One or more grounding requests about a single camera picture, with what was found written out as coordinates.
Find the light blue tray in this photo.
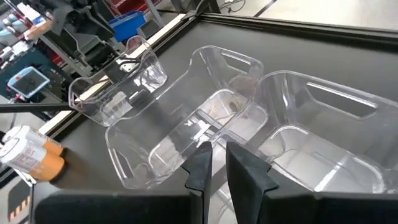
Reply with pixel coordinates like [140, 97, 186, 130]
[6, 65, 51, 100]

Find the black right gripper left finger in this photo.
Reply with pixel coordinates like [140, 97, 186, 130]
[32, 141, 214, 224]

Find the blue plastic crate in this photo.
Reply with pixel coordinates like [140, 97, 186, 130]
[108, 11, 147, 43]

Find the box with hazard stripes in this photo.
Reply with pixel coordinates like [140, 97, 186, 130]
[6, 179, 34, 224]

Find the black diagonal frame strut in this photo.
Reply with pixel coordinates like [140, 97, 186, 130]
[0, 101, 73, 114]

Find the orange and white soda can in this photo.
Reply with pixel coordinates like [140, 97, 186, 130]
[1, 124, 65, 156]

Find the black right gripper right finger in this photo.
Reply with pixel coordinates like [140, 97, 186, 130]
[225, 141, 398, 224]

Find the white capped bottle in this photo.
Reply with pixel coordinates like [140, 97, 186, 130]
[0, 136, 67, 183]

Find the clear plastic bin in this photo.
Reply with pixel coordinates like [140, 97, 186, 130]
[217, 70, 398, 195]
[67, 34, 169, 128]
[104, 45, 266, 190]

